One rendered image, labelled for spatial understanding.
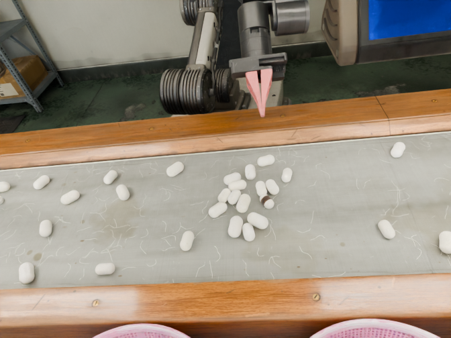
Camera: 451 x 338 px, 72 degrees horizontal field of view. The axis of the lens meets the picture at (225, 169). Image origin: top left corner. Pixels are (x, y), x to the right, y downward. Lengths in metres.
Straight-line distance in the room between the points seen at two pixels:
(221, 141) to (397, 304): 0.42
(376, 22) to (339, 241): 0.33
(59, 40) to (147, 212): 2.51
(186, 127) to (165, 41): 1.99
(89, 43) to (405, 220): 2.66
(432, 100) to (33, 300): 0.82
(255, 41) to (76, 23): 2.36
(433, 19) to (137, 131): 0.60
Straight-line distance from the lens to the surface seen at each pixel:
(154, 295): 0.48
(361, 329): 0.45
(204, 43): 0.92
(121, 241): 0.58
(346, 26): 0.29
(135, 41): 2.74
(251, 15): 0.61
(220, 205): 0.54
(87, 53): 2.94
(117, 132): 0.77
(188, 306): 0.45
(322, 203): 0.56
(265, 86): 0.56
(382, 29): 0.29
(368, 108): 0.74
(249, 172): 0.58
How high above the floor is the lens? 1.18
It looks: 44 degrees down
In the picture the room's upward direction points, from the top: 11 degrees counter-clockwise
